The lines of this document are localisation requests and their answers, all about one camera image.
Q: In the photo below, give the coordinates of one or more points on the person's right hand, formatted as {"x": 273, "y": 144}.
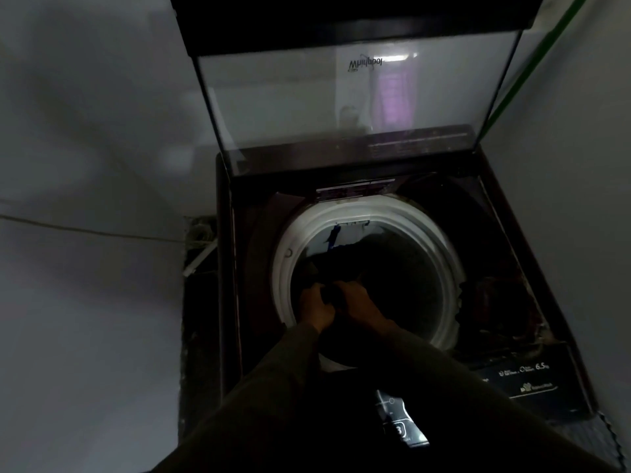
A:
{"x": 362, "y": 305}

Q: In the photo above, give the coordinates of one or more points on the person's left hand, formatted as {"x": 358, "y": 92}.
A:
{"x": 315, "y": 310}

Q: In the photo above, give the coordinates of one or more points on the dark maroon washing machine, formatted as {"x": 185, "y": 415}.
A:
{"x": 493, "y": 231}

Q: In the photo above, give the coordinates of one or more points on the glass washing machine lid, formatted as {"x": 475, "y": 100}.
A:
{"x": 345, "y": 93}

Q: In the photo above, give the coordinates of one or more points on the person's left forearm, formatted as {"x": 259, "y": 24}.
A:
{"x": 246, "y": 403}

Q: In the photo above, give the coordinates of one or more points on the person's right forearm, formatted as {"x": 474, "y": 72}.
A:
{"x": 468, "y": 403}

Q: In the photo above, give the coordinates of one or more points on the green pipe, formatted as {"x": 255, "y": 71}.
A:
{"x": 532, "y": 59}

